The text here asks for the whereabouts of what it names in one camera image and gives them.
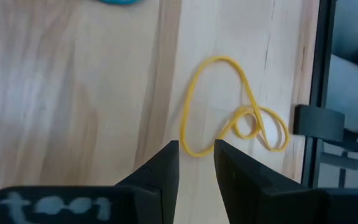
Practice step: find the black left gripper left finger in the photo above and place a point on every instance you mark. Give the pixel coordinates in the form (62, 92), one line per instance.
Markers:
(154, 193)

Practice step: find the grey metal frame bar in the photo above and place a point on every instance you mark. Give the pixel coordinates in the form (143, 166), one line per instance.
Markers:
(343, 161)

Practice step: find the black clamp block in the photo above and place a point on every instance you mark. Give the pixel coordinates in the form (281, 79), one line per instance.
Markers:
(319, 122)

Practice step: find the person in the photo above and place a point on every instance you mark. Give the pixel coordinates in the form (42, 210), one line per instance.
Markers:
(350, 93)

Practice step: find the large teal rubber band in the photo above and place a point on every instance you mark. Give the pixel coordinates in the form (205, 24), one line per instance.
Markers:
(120, 1)

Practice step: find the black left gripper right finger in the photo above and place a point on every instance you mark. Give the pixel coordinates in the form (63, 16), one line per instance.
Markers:
(253, 193)

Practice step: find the twisted yellow rubber band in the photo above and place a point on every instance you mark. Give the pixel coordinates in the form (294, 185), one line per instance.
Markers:
(189, 96)

